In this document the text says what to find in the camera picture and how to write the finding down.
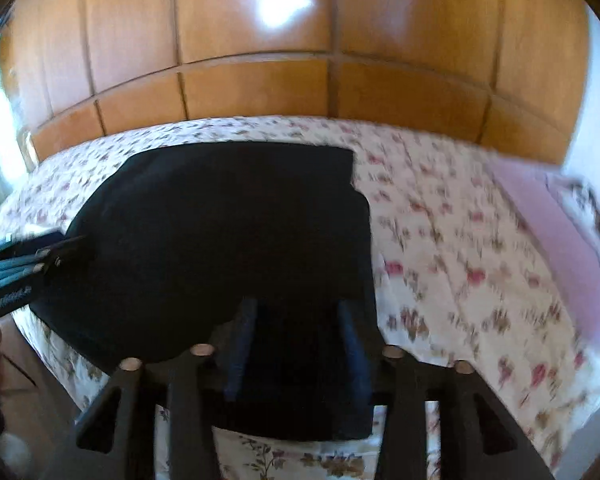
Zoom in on black embroidered pants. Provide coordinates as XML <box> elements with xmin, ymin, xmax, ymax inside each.
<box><xmin>31</xmin><ymin>141</ymin><xmax>381</xmax><ymax>441</ymax></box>

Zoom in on pink cat print pillow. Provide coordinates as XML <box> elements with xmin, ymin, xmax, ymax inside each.
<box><xmin>486</xmin><ymin>158</ymin><xmax>600</xmax><ymax>346</ymax></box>

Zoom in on wooden panelled wardrobe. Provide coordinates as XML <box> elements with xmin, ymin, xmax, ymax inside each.
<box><xmin>0</xmin><ymin>0</ymin><xmax>590</xmax><ymax>164</ymax></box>

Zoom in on floral quilted bedspread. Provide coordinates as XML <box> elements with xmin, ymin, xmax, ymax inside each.
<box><xmin>0</xmin><ymin>116</ymin><xmax>600</xmax><ymax>474</ymax></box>

